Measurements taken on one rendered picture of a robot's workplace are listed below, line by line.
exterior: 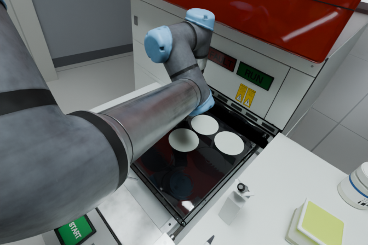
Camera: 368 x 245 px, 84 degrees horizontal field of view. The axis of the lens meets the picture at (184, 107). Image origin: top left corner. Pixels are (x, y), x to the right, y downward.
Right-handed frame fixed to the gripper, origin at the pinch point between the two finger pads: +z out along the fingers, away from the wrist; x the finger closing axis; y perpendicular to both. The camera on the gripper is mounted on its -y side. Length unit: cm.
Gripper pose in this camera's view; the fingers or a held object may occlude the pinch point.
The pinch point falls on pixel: (185, 118)
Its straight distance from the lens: 72.2
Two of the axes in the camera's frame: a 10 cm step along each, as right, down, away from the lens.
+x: -9.9, -0.4, -1.2
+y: -0.7, -6.6, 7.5
